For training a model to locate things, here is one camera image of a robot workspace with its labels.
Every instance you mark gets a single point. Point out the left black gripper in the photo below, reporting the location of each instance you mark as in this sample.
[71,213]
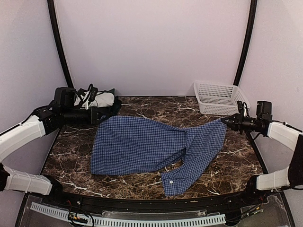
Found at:
[93,115]

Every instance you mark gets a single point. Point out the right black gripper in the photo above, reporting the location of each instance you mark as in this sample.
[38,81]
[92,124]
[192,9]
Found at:
[238,123]

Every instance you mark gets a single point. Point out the white and green raglan shirt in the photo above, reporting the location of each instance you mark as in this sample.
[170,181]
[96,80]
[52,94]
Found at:
[102,99]

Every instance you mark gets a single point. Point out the blue checkered shirt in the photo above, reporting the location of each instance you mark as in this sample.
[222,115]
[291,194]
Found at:
[126,145]

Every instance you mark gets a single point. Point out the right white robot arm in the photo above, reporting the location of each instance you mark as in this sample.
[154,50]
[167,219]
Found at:
[260,186]

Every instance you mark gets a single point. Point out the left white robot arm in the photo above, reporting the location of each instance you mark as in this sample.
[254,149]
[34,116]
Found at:
[40,123]

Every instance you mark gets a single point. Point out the white plastic laundry basket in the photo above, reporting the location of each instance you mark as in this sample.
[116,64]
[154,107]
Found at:
[215,99]

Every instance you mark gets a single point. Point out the dark green plaid garment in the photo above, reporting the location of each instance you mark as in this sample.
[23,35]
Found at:
[112,110]

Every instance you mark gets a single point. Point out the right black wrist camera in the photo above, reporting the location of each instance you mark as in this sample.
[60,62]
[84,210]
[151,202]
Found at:
[263,110]

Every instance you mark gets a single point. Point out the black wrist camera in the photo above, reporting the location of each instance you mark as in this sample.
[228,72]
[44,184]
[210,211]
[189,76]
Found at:
[263,110]
[69,98]

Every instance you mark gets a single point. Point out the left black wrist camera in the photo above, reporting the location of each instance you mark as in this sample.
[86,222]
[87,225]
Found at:
[69,98]

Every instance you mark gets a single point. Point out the black curved front rail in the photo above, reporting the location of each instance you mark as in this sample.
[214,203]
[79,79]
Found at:
[97,205]

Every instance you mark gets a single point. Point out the white slotted cable duct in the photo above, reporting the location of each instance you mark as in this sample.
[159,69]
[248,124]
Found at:
[125,219]

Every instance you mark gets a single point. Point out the right black frame post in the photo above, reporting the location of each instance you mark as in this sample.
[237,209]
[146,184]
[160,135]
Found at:
[246,42]

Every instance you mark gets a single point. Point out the black frame post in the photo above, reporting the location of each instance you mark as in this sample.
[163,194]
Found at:
[58,43]
[246,42]

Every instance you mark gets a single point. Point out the left black frame post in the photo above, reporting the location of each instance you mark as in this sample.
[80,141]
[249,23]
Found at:
[58,43]

